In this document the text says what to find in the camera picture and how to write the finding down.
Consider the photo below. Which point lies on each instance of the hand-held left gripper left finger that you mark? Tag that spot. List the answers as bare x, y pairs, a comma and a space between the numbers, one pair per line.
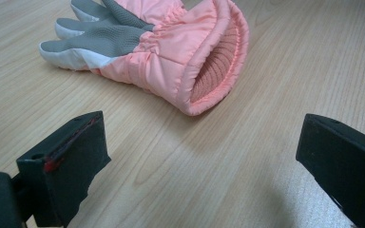
66, 171

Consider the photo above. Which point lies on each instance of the pink glove with grey palm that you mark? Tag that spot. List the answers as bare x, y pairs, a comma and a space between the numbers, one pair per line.
168, 57

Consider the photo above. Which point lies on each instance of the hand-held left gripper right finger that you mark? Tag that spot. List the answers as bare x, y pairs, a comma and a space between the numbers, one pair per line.
345, 164

